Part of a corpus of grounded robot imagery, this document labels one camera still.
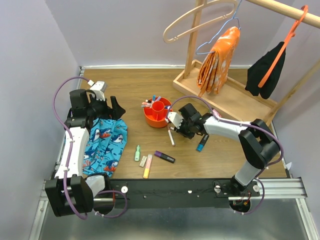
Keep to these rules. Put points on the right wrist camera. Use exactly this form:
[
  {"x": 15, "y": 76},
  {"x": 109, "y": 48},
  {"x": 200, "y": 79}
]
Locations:
[{"x": 174, "y": 118}]

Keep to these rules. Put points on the black blue highlighter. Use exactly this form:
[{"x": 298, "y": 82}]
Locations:
[{"x": 202, "y": 143}]

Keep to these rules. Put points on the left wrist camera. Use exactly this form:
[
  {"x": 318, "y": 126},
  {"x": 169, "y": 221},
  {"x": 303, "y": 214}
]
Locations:
[{"x": 99, "y": 88}]

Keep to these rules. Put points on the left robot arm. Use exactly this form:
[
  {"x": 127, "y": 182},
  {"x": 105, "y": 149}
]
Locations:
[{"x": 69, "y": 192}]

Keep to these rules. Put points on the orange folded cloth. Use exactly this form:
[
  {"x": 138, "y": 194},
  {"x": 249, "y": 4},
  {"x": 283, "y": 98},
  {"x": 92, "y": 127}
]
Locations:
[{"x": 214, "y": 69}]

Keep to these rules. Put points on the black garment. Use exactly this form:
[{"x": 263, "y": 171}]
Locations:
[{"x": 258, "y": 71}]

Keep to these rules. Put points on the pink crayon tube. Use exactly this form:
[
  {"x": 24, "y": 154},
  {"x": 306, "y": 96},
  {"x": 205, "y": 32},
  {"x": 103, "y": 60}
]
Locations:
[{"x": 216, "y": 112}]

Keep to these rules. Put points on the orange plastic hanger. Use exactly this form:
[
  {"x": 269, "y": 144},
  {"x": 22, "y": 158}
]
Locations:
[{"x": 287, "y": 39}]

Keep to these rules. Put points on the orange round desk organizer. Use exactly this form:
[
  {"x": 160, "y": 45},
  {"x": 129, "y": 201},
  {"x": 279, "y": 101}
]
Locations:
[{"x": 155, "y": 114}]

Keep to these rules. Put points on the wooden clothes rack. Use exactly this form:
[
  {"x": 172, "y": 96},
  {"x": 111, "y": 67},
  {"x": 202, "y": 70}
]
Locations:
[{"x": 234, "y": 102}]

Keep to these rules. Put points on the blue wire hanger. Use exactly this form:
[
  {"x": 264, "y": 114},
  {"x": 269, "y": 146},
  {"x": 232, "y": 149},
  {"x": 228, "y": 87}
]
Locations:
[{"x": 219, "y": 33}]

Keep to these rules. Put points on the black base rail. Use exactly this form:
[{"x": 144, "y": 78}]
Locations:
[{"x": 173, "y": 193}]

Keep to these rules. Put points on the pink yellow highlighter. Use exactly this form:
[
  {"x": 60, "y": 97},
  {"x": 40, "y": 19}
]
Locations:
[{"x": 147, "y": 168}]

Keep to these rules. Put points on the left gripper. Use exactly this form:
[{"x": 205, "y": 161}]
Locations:
[{"x": 118, "y": 111}]

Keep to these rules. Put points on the white grey marker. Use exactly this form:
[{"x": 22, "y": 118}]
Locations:
[{"x": 146, "y": 104}]

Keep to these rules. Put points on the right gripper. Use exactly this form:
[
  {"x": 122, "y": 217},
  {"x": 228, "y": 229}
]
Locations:
[{"x": 189, "y": 135}]

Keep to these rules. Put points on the grey eraser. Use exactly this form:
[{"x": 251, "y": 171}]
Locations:
[{"x": 143, "y": 161}]

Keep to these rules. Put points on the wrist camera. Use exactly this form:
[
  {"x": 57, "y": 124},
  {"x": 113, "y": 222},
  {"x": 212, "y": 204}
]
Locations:
[
  {"x": 99, "y": 88},
  {"x": 174, "y": 118}
]

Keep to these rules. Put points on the blue shark print shorts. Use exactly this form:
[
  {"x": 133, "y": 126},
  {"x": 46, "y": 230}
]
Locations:
[{"x": 107, "y": 140}]

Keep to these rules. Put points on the white brown marker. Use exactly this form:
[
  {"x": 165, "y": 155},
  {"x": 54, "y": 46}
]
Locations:
[{"x": 171, "y": 136}]

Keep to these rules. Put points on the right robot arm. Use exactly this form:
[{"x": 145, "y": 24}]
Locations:
[{"x": 259, "y": 145}]

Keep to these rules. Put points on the black purple highlighter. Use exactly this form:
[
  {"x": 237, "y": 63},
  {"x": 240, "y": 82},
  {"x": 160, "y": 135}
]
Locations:
[{"x": 164, "y": 157}]

